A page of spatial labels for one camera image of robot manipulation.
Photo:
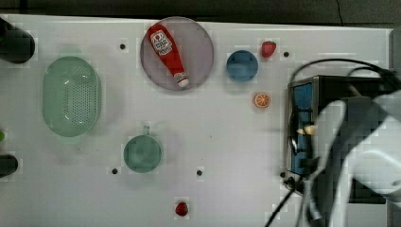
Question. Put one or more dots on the yellow plush banana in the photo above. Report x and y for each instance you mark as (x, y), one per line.
(307, 130)

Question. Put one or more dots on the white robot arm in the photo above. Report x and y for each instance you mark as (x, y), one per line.
(355, 139)

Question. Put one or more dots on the black toaster oven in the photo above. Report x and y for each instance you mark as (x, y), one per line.
(306, 99)

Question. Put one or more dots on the orange slice toy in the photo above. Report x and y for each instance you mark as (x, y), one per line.
(261, 100)

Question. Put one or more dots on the blue bowl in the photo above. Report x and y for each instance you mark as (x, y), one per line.
(242, 66)

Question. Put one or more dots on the grey round plate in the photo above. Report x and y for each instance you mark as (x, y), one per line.
(196, 51)

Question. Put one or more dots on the red plush ketchup bottle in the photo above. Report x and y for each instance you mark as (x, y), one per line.
(167, 51)

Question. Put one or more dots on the small red strawberry toy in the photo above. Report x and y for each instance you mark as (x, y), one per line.
(181, 209)

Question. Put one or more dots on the green perforated colander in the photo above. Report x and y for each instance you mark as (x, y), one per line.
(71, 96)

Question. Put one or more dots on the large black cylinder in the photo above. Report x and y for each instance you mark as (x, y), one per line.
(16, 45)

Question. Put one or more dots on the small black cylinder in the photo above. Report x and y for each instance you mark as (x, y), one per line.
(8, 165)

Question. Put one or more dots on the green cylinder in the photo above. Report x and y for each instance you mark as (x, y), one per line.
(2, 136)

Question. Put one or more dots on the green mug with handle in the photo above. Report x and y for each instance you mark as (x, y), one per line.
(142, 153)

